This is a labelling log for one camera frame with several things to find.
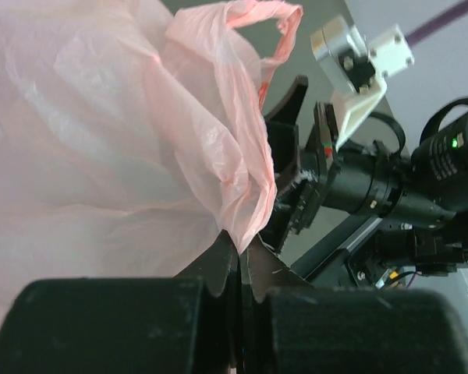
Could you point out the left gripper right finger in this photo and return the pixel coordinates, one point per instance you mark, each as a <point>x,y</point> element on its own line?
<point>290,326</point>

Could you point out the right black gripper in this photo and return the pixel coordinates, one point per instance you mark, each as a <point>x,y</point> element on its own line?
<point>303,173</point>

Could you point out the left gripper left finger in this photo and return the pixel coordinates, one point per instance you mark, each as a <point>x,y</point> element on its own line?
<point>181,324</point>

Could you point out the pink plastic bag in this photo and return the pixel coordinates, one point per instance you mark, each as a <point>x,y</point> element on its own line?
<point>131,136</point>

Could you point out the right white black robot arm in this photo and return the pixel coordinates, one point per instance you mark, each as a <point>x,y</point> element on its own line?
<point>407,215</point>

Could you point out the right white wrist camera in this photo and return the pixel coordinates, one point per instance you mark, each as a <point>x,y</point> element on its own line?
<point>358,69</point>

